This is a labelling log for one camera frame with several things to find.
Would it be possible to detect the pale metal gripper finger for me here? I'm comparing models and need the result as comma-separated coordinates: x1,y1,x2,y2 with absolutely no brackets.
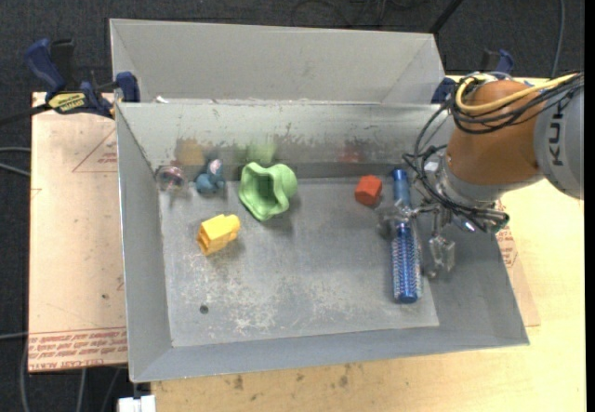
377,204,417,240
426,234,458,281

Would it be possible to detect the blue hairbrush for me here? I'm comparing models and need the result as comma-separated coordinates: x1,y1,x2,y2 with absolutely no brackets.
390,167,425,305

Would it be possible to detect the red block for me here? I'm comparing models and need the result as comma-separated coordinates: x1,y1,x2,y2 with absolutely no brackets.
353,174,384,207

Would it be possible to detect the grey metal bin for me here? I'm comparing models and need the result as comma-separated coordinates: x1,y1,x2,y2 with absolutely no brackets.
109,18,531,384

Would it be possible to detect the green wavy cup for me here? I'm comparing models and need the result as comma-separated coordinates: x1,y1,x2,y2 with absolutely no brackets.
237,161,299,222

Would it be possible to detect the yellow toy block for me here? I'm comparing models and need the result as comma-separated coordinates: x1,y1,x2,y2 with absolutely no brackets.
195,213,242,258

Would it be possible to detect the blue toy mouse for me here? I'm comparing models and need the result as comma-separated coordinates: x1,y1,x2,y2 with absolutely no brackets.
194,158,228,196

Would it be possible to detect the clear glass thing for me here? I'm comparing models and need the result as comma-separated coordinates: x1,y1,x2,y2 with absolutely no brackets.
154,164,190,195

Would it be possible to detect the brown cardboard board red print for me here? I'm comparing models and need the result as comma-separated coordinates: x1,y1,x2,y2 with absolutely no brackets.
27,91,543,375

